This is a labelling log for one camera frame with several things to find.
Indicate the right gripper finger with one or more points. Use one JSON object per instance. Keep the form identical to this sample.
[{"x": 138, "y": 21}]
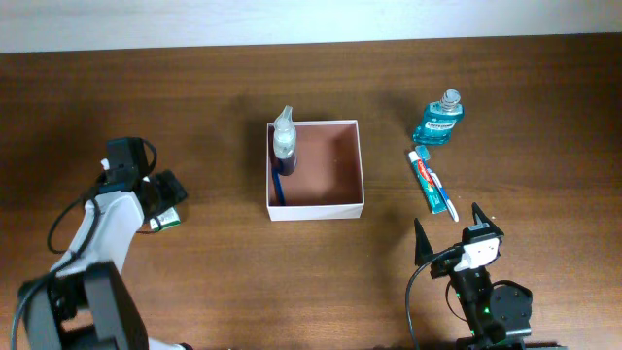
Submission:
[
  {"x": 479, "y": 217},
  {"x": 423, "y": 249}
]

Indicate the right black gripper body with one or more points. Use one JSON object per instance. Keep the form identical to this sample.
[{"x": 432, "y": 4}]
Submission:
[{"x": 444, "y": 266}]

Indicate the green soap box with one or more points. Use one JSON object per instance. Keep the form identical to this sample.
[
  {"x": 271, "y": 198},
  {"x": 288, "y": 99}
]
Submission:
[{"x": 167, "y": 219}]

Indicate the blue mouthwash bottle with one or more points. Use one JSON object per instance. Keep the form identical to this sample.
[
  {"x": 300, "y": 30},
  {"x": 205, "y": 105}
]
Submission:
[{"x": 439, "y": 119}]

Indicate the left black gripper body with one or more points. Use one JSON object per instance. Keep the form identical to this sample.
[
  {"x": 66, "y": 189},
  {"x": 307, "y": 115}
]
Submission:
[{"x": 169, "y": 191}]

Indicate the blue white toothbrush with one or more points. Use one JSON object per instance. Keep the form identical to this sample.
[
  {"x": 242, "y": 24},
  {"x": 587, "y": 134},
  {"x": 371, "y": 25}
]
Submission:
[{"x": 424, "y": 155}]

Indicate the clear spray bottle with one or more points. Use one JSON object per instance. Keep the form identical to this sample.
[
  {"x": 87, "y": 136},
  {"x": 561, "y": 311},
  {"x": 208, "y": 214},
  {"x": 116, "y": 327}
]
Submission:
[{"x": 284, "y": 143}]

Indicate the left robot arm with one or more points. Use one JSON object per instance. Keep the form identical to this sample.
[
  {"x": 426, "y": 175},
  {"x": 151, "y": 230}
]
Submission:
[{"x": 82, "y": 302}]

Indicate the white open cardboard box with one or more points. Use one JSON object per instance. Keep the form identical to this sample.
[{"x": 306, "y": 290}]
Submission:
[{"x": 327, "y": 183}]

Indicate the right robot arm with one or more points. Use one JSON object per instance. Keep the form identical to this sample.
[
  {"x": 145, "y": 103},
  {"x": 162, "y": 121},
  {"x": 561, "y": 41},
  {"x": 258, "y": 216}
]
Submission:
[{"x": 497, "y": 313}]

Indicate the green toothpaste tube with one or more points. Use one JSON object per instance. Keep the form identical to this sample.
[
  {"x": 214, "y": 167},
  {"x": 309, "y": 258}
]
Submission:
[{"x": 431, "y": 192}]

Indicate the blue disposable razor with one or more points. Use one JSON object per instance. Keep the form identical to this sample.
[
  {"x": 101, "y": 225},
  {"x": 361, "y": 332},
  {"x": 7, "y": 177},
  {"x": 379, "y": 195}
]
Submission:
[{"x": 278, "y": 186}]

